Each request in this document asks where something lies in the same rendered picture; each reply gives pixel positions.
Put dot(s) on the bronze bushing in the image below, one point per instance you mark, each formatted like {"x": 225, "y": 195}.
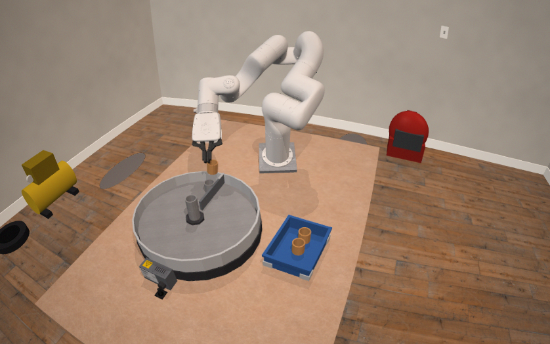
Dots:
{"x": 212, "y": 167}
{"x": 305, "y": 231}
{"x": 298, "y": 250}

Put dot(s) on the grey metal bushing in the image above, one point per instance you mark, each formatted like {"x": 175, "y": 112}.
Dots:
{"x": 210, "y": 182}
{"x": 191, "y": 203}
{"x": 194, "y": 216}

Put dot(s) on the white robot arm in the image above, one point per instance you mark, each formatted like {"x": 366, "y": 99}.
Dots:
{"x": 280, "y": 112}

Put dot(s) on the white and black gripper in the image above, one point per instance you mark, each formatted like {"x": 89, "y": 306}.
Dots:
{"x": 207, "y": 127}

